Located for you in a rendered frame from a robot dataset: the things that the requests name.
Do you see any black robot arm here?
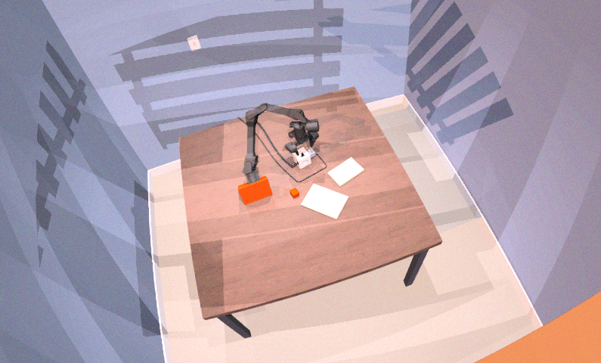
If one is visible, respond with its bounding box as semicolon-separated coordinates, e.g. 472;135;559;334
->
242;104;319;185

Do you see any black cable with grey plug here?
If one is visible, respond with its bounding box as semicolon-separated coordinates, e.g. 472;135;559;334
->
262;142;327;182

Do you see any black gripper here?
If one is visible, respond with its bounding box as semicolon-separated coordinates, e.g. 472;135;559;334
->
285;132;319;155

